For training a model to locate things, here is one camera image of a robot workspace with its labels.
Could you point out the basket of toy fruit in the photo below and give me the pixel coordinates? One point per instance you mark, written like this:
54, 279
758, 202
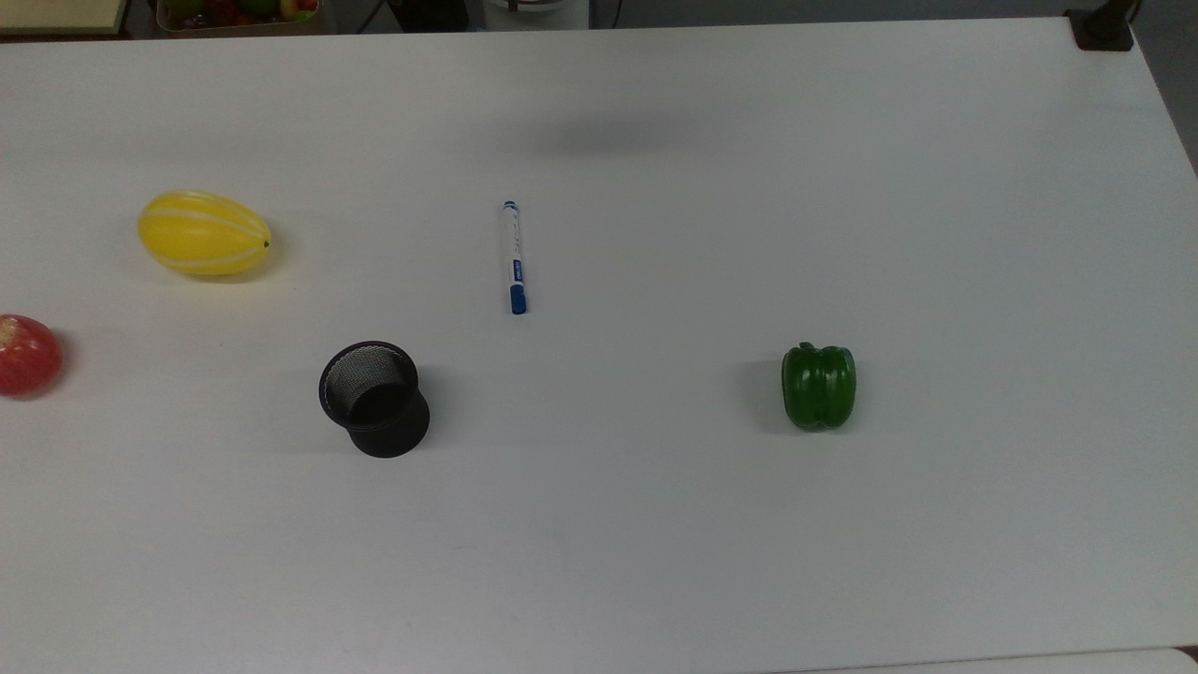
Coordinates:
239, 14

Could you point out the black mesh pen cup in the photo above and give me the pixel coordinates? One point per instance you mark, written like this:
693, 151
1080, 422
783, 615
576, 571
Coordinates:
376, 402

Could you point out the black camera stand base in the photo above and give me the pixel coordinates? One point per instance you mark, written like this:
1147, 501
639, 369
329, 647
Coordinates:
1103, 28

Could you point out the yellow striped melon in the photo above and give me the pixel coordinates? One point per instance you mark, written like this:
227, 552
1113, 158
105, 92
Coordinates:
203, 233

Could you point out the beige flat box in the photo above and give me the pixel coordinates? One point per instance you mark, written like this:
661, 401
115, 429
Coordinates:
58, 13

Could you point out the blue and white marker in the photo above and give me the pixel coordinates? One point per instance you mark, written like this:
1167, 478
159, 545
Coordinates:
512, 257

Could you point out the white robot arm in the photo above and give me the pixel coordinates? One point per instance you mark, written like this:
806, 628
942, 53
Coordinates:
535, 12

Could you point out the green bell pepper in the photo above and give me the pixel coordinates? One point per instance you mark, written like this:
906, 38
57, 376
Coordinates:
819, 387

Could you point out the red apple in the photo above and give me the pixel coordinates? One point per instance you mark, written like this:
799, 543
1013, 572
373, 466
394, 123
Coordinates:
25, 356

